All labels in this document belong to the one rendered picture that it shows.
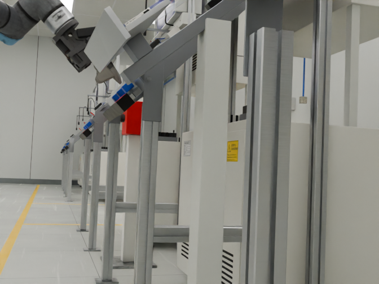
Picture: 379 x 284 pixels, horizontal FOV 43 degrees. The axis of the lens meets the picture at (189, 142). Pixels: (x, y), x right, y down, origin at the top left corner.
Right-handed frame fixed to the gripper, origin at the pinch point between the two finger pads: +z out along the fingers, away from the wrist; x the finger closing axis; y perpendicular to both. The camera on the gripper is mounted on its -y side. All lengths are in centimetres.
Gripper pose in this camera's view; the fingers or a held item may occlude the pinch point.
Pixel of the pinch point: (119, 78)
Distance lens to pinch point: 137.5
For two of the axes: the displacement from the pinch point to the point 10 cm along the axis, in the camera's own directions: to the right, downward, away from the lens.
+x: 2.8, -0.4, -9.6
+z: 6.4, 7.5, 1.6
